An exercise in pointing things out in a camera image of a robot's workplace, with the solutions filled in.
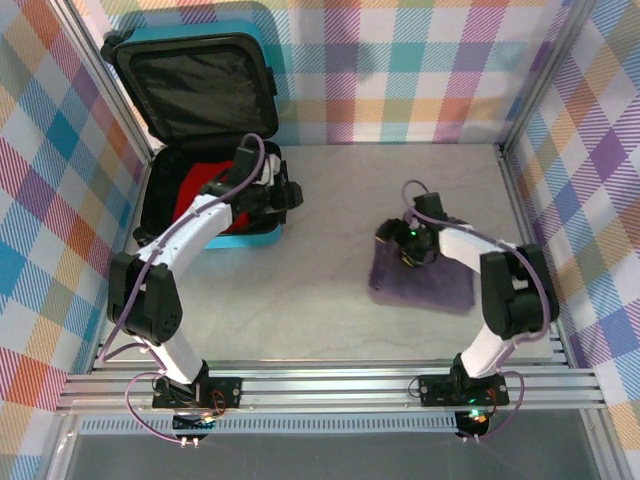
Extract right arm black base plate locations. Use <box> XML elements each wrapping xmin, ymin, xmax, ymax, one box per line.
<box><xmin>417</xmin><ymin>373</ymin><xmax>511</xmax><ymax>407</ymax></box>

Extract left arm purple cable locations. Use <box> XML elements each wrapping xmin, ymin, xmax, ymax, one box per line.
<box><xmin>99</xmin><ymin>132</ymin><xmax>266</xmax><ymax>444</ymax></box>

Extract aluminium mounting rail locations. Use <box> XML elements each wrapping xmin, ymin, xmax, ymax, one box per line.
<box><xmin>54</xmin><ymin>349</ymin><xmax>609</xmax><ymax>415</ymax></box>

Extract red garment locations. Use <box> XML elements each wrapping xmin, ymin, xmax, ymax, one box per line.
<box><xmin>172</xmin><ymin>160</ymin><xmax>256</xmax><ymax>234</ymax></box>

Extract aluminium frame post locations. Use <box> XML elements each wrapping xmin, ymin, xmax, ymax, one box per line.
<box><xmin>49</xmin><ymin>0</ymin><xmax>154</xmax><ymax>166</ymax></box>
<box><xmin>492</xmin><ymin>0</ymin><xmax>599</xmax><ymax>156</ymax></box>

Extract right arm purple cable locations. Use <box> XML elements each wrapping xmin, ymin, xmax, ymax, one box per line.
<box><xmin>402</xmin><ymin>179</ymin><xmax>559</xmax><ymax>441</ymax></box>

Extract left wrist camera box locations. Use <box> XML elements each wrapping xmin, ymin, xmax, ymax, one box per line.
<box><xmin>258</xmin><ymin>152</ymin><xmax>282</xmax><ymax>187</ymax></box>

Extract blue hard-shell suitcase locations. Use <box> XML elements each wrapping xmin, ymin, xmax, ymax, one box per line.
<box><xmin>99</xmin><ymin>19</ymin><xmax>291</xmax><ymax>251</ymax></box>

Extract aluminium frame strut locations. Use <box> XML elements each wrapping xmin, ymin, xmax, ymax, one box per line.
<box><xmin>589</xmin><ymin>409</ymin><xmax>634</xmax><ymax>480</ymax></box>
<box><xmin>44</xmin><ymin>414</ymin><xmax>81</xmax><ymax>480</ymax></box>

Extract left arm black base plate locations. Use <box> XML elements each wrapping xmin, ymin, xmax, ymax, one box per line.
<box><xmin>152</xmin><ymin>375</ymin><xmax>244</xmax><ymax>410</ymax></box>

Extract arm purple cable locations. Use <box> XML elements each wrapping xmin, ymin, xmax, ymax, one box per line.
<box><xmin>402</xmin><ymin>179</ymin><xmax>559</xmax><ymax>441</ymax></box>
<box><xmin>99</xmin><ymin>132</ymin><xmax>266</xmax><ymax>444</ymax></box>

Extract aluminium side rail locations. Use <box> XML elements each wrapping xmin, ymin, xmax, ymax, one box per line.
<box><xmin>497</xmin><ymin>143</ymin><xmax>571</xmax><ymax>369</ymax></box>
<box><xmin>88</xmin><ymin>152</ymin><xmax>154</xmax><ymax>374</ymax></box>

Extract perforated metal cable tray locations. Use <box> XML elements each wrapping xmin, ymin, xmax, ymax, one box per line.
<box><xmin>78</xmin><ymin>417</ymin><xmax>461</xmax><ymax>436</ymax></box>

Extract purple garment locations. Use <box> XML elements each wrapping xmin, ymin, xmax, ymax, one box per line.
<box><xmin>367</xmin><ymin>214</ymin><xmax>476</xmax><ymax>316</ymax></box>

